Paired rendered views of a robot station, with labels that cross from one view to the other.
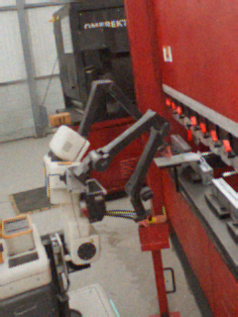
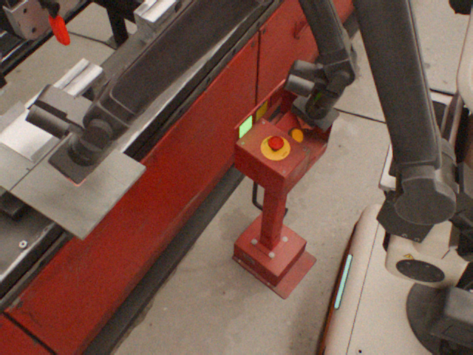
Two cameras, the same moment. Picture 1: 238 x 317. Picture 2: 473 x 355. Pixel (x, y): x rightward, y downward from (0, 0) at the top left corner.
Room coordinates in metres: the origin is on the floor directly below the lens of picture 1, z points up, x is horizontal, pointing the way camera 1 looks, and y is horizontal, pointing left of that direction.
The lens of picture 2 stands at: (2.83, 0.51, 1.89)
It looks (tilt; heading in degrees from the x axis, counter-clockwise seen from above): 59 degrees down; 220
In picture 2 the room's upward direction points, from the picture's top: 1 degrees clockwise
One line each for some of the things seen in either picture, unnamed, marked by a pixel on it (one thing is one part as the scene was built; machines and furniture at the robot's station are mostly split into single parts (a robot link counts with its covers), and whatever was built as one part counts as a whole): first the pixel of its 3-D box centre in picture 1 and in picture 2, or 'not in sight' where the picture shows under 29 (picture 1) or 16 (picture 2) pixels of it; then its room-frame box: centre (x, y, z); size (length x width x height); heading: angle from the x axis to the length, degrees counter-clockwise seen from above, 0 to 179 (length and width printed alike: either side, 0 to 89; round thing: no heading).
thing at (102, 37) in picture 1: (101, 73); not in sight; (3.84, 0.43, 1.53); 0.51 x 0.25 x 0.85; 175
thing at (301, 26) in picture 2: (227, 305); (309, 17); (1.62, -0.22, 0.58); 0.15 x 0.02 x 0.07; 7
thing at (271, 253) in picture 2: not in sight; (269, 240); (2.16, 0.08, 0.13); 0.10 x 0.10 x 0.01; 1
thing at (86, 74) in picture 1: (92, 86); not in sight; (3.80, 0.52, 1.42); 0.45 x 0.12 x 0.36; 175
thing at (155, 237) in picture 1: (153, 228); (282, 140); (2.16, 0.08, 0.75); 0.20 x 0.16 x 0.18; 1
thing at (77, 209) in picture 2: (176, 159); (62, 168); (2.64, -0.10, 1.00); 0.26 x 0.18 x 0.01; 97
